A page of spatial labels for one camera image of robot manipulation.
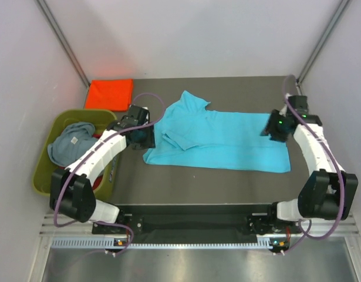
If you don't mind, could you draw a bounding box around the red t shirt in bin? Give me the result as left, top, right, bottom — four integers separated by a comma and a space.
92, 133, 104, 191

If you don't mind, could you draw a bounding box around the olive green plastic bin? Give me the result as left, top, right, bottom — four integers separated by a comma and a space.
32, 109, 119, 200

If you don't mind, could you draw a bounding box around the slotted white cable duct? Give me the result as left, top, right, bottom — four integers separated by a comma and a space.
51, 237, 286, 250

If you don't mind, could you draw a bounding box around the cyan t shirt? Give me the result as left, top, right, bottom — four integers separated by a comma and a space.
143, 91, 291, 173

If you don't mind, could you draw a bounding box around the folded orange t shirt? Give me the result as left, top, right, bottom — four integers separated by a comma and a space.
84, 79, 133, 112

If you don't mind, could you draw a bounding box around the aluminium frame rail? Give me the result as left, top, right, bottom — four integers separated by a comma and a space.
294, 78, 336, 203

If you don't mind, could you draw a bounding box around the grey blue t shirt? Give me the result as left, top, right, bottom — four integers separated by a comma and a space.
47, 122, 98, 167

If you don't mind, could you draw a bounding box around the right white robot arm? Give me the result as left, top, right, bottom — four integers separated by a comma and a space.
257, 93, 358, 234

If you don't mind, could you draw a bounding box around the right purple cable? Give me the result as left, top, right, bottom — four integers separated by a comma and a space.
281, 73, 347, 255

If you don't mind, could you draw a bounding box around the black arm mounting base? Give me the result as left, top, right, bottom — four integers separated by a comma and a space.
92, 202, 330, 239

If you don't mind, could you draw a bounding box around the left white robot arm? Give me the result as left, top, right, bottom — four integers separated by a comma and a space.
49, 105, 155, 233

